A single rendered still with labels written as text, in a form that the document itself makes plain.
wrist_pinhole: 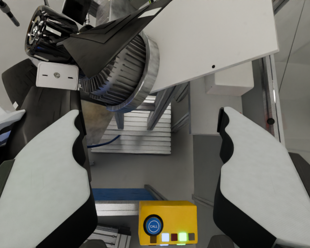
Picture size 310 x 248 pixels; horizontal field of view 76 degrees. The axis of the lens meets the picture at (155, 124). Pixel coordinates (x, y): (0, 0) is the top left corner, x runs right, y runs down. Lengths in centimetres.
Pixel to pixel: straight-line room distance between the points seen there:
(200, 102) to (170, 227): 52
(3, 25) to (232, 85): 199
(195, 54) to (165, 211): 42
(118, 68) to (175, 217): 43
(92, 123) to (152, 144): 98
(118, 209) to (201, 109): 52
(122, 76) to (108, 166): 119
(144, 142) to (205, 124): 80
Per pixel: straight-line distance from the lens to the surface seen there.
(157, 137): 163
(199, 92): 91
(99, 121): 68
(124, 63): 55
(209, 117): 89
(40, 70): 55
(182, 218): 62
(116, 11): 70
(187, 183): 173
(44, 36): 52
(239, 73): 89
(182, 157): 172
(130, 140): 161
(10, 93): 84
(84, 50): 31
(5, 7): 36
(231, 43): 49
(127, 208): 82
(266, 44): 45
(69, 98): 51
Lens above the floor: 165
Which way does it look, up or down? 76 degrees down
